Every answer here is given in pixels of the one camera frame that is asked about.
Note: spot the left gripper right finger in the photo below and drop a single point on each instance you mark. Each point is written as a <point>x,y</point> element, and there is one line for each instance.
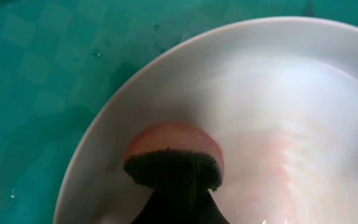
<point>205,211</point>

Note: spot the green and brown sponge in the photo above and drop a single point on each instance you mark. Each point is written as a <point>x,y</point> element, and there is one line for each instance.
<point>170,155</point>

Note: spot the teal plastic serving tray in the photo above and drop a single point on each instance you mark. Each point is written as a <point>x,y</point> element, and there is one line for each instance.
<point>61,60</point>

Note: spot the light blue rimmed plate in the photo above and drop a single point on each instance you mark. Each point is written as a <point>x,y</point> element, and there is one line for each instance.
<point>279,94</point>

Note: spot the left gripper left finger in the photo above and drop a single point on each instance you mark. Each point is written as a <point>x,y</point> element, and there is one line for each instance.
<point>157,210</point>

